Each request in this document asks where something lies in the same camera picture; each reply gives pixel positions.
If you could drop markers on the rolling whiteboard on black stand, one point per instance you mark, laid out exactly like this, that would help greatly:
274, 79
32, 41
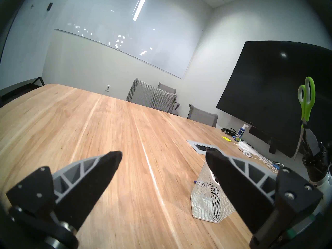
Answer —
26, 43

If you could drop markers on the black whiteboard eraser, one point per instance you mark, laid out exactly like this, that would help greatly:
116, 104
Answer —
50, 6

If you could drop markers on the white mesh pen holder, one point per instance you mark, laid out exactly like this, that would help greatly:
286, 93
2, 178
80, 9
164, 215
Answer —
206, 205

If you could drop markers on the yellow sticky note pad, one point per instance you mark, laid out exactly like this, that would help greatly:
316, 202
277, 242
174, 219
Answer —
227, 138

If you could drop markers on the flat blue plastic object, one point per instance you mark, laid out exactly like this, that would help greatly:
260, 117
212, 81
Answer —
277, 167

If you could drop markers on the crumpled white tissue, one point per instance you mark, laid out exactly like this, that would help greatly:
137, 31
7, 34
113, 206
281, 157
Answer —
246, 146

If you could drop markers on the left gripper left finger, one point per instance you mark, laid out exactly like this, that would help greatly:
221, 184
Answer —
85, 188

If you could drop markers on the silver table power outlet panel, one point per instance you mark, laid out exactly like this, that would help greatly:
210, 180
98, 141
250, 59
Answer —
205, 146

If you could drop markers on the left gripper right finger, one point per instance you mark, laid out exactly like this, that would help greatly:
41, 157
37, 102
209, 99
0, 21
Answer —
238, 191

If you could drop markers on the gray swivel chair with armrests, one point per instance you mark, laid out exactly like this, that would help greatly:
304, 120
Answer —
167, 88

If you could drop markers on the large black wall television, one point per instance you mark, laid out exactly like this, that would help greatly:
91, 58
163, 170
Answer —
272, 95

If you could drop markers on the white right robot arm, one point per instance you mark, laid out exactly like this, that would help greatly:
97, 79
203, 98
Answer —
325, 188

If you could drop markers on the wide wall glass whiteboard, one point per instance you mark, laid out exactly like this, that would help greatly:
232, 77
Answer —
129, 30

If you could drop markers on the black video sound bar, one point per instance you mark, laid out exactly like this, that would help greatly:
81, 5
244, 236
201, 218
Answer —
272, 142

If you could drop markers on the whiteboard cleaner spray bottle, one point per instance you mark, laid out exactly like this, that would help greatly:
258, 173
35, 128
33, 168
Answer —
240, 133

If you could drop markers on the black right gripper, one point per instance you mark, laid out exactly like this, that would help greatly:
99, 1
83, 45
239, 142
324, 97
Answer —
317, 165

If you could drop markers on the gray mesh office chair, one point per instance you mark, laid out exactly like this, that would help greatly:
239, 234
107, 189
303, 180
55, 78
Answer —
151, 98
203, 116

